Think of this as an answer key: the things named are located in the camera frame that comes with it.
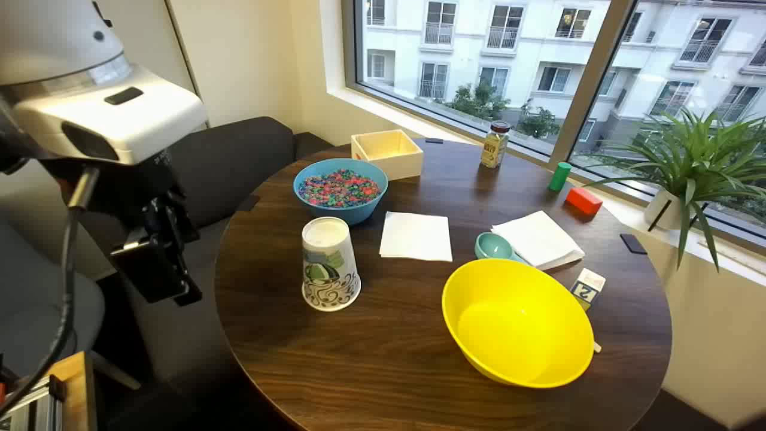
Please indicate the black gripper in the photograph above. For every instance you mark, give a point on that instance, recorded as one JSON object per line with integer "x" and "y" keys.
{"x": 146, "y": 256}

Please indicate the patterned paper coffee cup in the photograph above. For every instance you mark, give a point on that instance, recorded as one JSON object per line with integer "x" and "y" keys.
{"x": 328, "y": 264}

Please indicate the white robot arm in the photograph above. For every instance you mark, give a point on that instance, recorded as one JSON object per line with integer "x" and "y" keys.
{"x": 97, "y": 112}

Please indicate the black couch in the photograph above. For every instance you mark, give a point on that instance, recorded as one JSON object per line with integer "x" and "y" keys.
{"x": 231, "y": 159}

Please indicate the blue bowl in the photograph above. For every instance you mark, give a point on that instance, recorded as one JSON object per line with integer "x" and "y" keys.
{"x": 350, "y": 212}

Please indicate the colourful candies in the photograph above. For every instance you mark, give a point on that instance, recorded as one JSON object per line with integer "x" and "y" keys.
{"x": 338, "y": 191}

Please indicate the white paper napkin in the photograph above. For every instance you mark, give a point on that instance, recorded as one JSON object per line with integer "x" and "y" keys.
{"x": 415, "y": 235}

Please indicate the pale wooden box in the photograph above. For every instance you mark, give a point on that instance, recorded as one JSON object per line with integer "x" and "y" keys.
{"x": 399, "y": 165}

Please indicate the teal spoon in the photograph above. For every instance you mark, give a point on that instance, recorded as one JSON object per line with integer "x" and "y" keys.
{"x": 494, "y": 245}

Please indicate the yellow bowl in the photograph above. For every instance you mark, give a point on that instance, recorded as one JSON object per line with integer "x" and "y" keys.
{"x": 518, "y": 327}

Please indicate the small yellow jar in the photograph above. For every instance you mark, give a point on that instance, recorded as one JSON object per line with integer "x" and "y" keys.
{"x": 494, "y": 148}

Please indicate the folded white cloth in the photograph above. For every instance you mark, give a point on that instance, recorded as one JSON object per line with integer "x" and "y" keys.
{"x": 540, "y": 238}

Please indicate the green cylinder block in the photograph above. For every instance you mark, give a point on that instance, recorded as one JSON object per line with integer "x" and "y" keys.
{"x": 558, "y": 178}

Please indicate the small white packet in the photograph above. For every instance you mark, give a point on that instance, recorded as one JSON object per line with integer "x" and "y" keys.
{"x": 589, "y": 288}

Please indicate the orange block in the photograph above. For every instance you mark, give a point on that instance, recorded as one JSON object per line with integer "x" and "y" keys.
{"x": 582, "y": 202}

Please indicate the white building outside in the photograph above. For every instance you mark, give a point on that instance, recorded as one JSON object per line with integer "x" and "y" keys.
{"x": 518, "y": 56}

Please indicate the small black flat object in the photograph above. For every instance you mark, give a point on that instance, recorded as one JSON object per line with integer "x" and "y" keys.
{"x": 633, "y": 245}

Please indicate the white plant pot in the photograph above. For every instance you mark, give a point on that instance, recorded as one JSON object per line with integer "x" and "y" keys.
{"x": 662, "y": 212}

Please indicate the green potted plant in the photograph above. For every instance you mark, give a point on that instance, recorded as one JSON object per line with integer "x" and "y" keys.
{"x": 701, "y": 159}

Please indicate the wooden and metal frame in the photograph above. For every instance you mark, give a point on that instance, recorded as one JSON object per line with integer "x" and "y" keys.
{"x": 76, "y": 392}

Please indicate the window frame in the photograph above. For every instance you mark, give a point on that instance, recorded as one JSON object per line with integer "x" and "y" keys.
{"x": 589, "y": 74}

